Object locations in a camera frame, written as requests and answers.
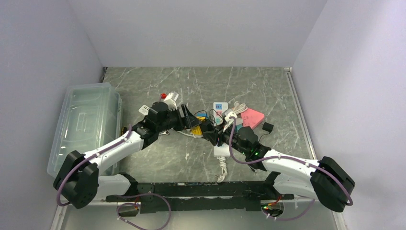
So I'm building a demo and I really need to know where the silver ratchet wrench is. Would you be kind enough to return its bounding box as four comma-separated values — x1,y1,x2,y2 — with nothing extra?
159,130,170,136

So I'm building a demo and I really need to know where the black power adapter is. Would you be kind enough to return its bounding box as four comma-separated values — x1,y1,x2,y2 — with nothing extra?
262,122,274,133

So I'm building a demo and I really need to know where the yellow cube socket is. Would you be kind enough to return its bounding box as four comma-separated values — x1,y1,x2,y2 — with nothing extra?
190,116,206,136

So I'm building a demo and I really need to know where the clear plastic storage bin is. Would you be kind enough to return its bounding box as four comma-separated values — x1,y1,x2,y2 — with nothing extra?
47,83,122,177

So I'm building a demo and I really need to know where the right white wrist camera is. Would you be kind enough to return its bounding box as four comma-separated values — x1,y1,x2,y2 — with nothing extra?
223,109,237,129

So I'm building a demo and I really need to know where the pink triangular power strip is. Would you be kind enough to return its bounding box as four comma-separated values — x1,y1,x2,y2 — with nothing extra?
240,108,265,129

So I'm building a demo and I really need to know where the small white power strip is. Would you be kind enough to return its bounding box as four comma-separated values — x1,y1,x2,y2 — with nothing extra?
138,105,150,116

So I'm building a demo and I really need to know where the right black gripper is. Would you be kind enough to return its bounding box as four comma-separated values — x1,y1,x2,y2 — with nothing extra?
203,122,249,156

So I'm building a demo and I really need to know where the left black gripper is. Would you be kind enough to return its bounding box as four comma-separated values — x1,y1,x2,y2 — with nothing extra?
157,104,202,133

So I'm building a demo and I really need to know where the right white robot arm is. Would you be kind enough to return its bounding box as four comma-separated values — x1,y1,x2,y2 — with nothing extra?
199,122,355,212

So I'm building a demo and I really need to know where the black base frame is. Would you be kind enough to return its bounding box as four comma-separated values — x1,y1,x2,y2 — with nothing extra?
106,181,294,214

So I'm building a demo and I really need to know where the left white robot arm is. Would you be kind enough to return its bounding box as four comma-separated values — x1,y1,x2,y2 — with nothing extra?
53,102,201,209

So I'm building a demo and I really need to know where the white power cable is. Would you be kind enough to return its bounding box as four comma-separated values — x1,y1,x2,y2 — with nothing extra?
222,101,248,120

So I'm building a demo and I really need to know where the white long power strip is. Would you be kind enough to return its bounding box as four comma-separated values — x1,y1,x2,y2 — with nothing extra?
212,102,230,158

